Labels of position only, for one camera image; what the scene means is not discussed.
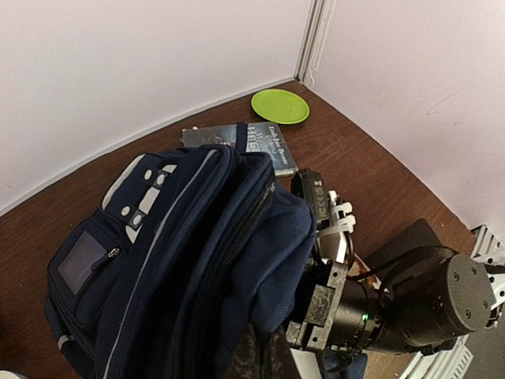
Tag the right metal frame post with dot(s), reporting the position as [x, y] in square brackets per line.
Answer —
[313, 40]

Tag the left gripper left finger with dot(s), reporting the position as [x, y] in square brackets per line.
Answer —
[246, 361]

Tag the green plate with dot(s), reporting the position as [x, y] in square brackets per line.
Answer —
[280, 106]

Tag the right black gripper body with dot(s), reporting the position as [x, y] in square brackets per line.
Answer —
[333, 311]

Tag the navy blue backpack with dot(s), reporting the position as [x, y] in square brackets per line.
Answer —
[186, 248]

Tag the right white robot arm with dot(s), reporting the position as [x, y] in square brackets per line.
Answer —
[421, 301]

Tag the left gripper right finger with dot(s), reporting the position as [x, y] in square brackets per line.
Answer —
[280, 363]

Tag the blue hardcover book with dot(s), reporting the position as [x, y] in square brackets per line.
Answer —
[263, 137]

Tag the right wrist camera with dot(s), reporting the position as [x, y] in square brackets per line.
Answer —
[334, 217]

